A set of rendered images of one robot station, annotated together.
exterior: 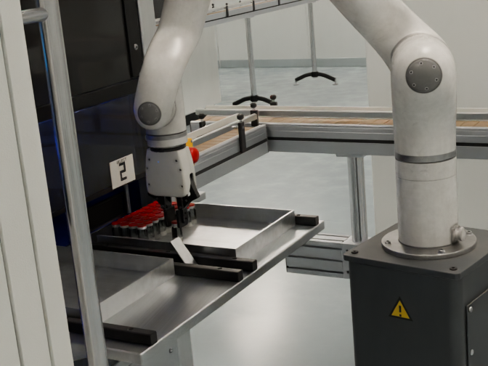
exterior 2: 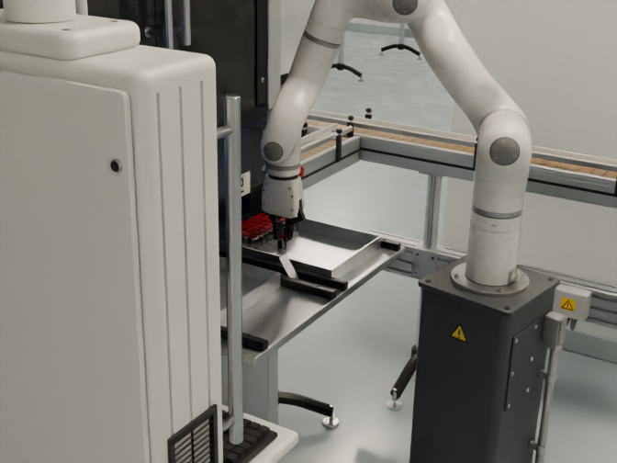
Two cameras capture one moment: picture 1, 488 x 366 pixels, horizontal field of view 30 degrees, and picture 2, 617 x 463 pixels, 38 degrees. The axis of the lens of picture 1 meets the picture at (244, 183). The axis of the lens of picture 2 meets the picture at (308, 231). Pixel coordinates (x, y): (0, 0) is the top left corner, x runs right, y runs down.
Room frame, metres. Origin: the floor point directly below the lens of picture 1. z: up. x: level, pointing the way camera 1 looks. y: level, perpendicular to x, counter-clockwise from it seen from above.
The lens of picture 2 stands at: (-0.27, 0.08, 1.78)
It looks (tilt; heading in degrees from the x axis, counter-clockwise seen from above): 22 degrees down; 0
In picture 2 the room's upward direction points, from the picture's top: 1 degrees clockwise
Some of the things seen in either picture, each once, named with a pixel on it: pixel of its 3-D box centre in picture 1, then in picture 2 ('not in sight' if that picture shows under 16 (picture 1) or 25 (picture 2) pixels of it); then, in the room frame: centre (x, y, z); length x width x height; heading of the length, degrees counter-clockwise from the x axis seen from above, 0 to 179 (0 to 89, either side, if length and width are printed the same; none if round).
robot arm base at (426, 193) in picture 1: (427, 200); (493, 245); (1.75, -0.36, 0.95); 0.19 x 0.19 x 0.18
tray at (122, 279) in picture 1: (61, 282); (188, 282); (1.62, 0.36, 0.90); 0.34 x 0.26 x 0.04; 60
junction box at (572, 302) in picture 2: not in sight; (569, 301); (2.39, -0.77, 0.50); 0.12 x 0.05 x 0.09; 60
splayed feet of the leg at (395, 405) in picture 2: not in sight; (420, 364); (2.71, -0.35, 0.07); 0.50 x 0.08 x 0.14; 150
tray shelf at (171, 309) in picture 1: (144, 268); (254, 274); (1.73, 0.21, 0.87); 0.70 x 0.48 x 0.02; 150
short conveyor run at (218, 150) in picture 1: (191, 154); (293, 161); (2.51, 0.14, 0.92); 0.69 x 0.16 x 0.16; 150
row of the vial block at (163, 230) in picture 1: (163, 224); (270, 234); (1.91, 0.18, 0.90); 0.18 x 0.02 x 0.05; 150
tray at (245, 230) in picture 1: (197, 229); (298, 243); (1.87, 0.11, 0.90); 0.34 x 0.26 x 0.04; 60
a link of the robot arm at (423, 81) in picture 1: (423, 99); (501, 165); (1.72, -0.36, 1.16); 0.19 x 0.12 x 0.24; 169
